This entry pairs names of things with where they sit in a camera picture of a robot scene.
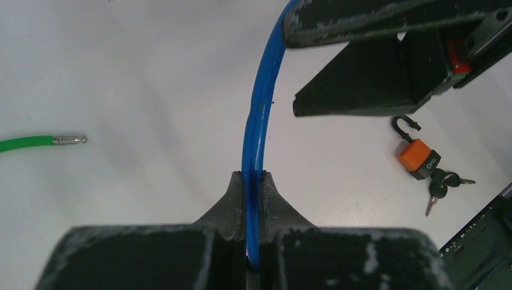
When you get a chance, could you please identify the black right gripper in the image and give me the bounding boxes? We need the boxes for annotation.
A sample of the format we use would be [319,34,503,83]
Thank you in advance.
[440,8,511,94]

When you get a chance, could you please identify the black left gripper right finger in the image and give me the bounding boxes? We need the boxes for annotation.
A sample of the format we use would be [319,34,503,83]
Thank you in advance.
[259,172,453,289]

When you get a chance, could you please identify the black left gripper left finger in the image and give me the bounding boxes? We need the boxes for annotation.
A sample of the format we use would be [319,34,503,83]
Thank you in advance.
[36,172,246,289]

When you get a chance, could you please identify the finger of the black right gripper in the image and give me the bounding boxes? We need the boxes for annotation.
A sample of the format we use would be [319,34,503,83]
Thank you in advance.
[293,34,450,117]
[283,1,511,48]

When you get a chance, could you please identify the blue cable lock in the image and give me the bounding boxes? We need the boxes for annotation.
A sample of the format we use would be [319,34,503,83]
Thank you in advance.
[241,1,298,273]

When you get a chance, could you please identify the green cable lock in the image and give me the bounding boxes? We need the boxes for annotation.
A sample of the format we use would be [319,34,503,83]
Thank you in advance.
[1,135,88,153]

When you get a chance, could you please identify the orange black padlock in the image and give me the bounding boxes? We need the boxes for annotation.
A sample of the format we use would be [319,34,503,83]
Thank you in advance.
[391,115,441,181]

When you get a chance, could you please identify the black head padlock keys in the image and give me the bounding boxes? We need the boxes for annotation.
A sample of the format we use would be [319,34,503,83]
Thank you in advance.
[425,168,476,217]

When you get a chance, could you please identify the black mounting rail base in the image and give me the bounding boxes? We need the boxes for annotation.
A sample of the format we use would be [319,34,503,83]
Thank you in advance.
[439,185,511,289]

